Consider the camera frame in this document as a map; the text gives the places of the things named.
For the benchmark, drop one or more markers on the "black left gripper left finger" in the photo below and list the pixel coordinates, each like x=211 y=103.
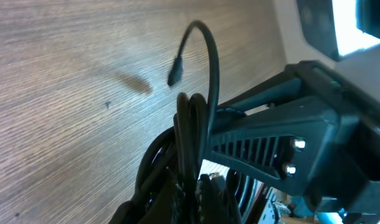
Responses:
x=168 y=207

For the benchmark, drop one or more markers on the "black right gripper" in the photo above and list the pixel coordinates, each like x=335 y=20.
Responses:
x=323 y=145

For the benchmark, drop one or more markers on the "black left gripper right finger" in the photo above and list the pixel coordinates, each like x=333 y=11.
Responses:
x=211 y=208

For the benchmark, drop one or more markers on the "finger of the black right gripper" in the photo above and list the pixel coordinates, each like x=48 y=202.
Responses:
x=281 y=90

